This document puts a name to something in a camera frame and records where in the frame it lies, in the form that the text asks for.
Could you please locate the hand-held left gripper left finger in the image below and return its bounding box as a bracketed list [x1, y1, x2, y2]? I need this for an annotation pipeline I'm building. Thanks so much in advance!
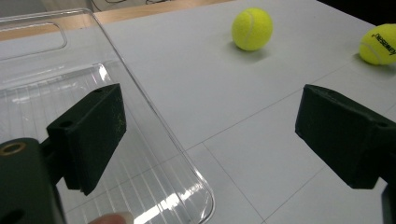
[41, 83, 128, 196]

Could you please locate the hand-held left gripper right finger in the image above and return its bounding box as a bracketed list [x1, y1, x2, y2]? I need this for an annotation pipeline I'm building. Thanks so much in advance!
[294, 83, 396, 189]

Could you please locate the tennis ball with black print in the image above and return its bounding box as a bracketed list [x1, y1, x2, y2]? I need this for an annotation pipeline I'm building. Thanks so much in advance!
[359, 23, 396, 66]

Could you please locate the yellow tennis ball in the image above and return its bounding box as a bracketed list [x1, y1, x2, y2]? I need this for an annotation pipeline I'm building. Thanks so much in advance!
[231, 7, 274, 52]

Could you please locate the clear plastic bin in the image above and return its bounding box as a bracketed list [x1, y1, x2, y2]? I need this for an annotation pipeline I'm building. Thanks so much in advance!
[0, 7, 217, 224]

